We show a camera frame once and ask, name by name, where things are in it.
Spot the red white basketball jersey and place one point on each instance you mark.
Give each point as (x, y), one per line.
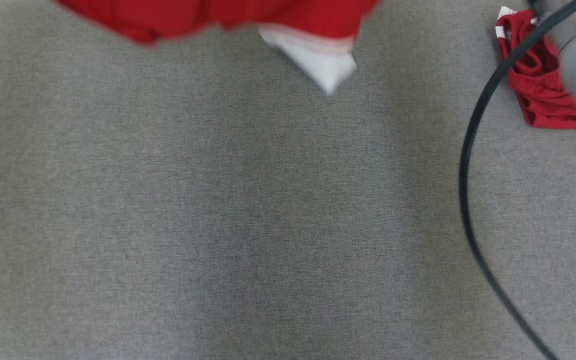
(193, 15)

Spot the red white basketball shorts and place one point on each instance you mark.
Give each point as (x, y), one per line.
(543, 95)

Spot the grey fabric sofa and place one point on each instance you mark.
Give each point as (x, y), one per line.
(218, 225)

